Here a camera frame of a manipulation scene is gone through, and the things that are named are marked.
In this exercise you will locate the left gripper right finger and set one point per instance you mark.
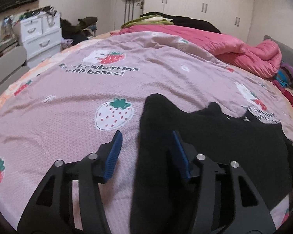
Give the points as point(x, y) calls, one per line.
point(222, 197)

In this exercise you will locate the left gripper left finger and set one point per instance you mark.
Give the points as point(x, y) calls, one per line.
point(50, 208)

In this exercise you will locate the black orange IKISS sweater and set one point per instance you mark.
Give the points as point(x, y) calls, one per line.
point(160, 203)

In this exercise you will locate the black clothes on bed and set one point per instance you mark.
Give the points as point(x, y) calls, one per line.
point(187, 22)

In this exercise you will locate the dark clothes pile on floor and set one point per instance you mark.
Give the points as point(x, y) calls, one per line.
point(85, 29)

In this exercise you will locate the green yellow clothes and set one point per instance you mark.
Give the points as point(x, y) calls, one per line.
point(148, 20)

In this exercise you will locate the striped knitted hat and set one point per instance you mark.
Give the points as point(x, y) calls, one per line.
point(284, 75)

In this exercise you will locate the pink quilted comforter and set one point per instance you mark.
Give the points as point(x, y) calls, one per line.
point(262, 60)

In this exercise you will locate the pink strawberry bed sheet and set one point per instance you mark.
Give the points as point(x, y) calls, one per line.
point(80, 102)

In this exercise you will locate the grey chair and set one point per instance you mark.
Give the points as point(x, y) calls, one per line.
point(12, 67)

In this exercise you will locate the white wardrobe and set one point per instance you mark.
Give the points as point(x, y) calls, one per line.
point(231, 17)

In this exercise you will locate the white plastic drawer unit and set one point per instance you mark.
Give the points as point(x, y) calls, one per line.
point(40, 35)

